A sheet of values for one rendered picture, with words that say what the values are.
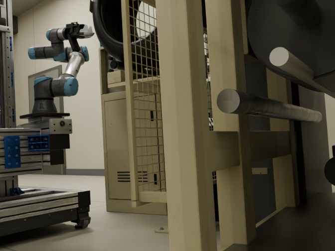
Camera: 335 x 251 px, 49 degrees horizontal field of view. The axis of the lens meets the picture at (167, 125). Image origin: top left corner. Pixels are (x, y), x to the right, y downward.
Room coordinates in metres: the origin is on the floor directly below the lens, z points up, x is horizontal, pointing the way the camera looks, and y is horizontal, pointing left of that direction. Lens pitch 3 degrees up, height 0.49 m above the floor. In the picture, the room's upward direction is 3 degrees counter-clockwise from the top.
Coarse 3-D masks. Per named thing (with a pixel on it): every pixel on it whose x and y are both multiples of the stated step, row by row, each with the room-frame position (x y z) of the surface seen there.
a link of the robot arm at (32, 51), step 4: (32, 48) 2.18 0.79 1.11; (36, 48) 2.17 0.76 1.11; (40, 48) 2.17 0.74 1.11; (64, 48) 2.54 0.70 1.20; (28, 52) 2.17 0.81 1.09; (32, 52) 2.17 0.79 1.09; (36, 52) 2.17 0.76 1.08; (40, 52) 2.17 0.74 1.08; (44, 52) 2.17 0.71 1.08; (32, 56) 2.18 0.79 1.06; (36, 56) 2.18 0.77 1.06; (40, 56) 2.18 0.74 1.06; (44, 56) 2.18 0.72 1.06; (64, 60) 2.55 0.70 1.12
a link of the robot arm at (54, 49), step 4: (52, 44) 2.16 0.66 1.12; (56, 44) 2.15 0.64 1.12; (60, 44) 2.16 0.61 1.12; (44, 48) 2.17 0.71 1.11; (48, 48) 2.17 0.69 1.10; (52, 48) 2.16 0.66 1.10; (56, 48) 2.16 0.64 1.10; (60, 48) 2.16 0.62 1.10; (48, 52) 2.17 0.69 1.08; (52, 52) 2.16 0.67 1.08; (56, 52) 2.16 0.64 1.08; (60, 52) 2.17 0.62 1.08; (64, 52) 2.19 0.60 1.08; (48, 56) 2.18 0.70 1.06; (52, 56) 2.18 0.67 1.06; (56, 56) 2.17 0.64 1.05; (60, 56) 2.17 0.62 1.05; (64, 56) 2.20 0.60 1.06; (56, 60) 2.18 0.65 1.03; (60, 60) 2.18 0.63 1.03
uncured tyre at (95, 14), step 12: (96, 0) 1.83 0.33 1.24; (108, 0) 1.97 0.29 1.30; (120, 0) 2.04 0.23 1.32; (132, 0) 2.06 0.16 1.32; (204, 0) 1.71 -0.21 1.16; (96, 12) 1.83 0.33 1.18; (108, 12) 1.99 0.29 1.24; (120, 12) 2.06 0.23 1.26; (132, 12) 2.07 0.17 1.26; (204, 12) 1.73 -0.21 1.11; (96, 24) 1.84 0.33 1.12; (108, 24) 1.99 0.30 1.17; (120, 24) 2.07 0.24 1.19; (132, 24) 2.07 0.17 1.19; (204, 24) 1.76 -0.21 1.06; (108, 36) 1.79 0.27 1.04; (120, 36) 2.06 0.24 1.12; (132, 36) 2.07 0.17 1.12; (156, 36) 1.65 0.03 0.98; (108, 48) 1.81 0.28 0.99; (120, 48) 1.76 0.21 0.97; (132, 48) 1.72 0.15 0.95; (144, 48) 1.69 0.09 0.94; (156, 48) 1.68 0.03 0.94; (120, 60) 1.83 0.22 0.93; (132, 60) 1.77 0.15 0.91; (144, 60) 1.74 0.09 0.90
